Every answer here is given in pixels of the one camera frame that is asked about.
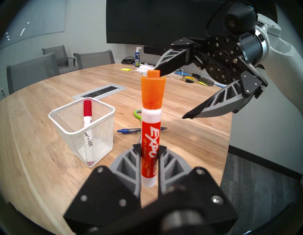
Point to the whiteboard cleaner spray bottle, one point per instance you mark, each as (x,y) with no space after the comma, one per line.
(137,58)

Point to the low grey mesh chair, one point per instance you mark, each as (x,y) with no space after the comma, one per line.
(94,59)

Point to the yellow black tape roll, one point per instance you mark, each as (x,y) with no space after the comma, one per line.
(190,79)

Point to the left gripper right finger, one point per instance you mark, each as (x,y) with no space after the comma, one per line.
(196,194)

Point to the red cap dotted marker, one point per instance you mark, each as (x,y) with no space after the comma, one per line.
(87,111)

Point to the large black wall screen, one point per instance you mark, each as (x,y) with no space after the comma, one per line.
(153,21)

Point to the grey table power outlet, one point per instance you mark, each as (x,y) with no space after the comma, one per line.
(99,91)

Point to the blue ballpoint pen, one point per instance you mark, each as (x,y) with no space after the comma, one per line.
(129,130)

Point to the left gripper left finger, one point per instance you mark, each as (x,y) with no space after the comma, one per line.
(101,196)

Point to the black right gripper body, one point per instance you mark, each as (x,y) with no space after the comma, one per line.
(225,59)

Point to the glass wall board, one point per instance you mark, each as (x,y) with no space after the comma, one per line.
(30,21)

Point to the black video sound bar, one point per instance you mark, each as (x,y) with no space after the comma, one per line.
(153,50)

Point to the grey armrest office chair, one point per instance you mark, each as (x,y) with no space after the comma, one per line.
(56,54)

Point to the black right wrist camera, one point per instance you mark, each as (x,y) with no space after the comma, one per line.
(239,19)

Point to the yellow sticky note pad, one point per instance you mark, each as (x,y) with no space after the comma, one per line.
(126,69)

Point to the wide grey mesh chair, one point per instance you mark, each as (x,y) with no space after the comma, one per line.
(30,71)

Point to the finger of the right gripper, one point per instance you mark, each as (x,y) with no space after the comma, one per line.
(177,56)
(227,99)

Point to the white mesh pen holder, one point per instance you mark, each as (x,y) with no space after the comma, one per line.
(94,142)

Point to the orange cap white marker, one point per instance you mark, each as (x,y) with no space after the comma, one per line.
(151,132)

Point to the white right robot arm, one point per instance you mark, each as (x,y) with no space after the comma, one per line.
(284,59)

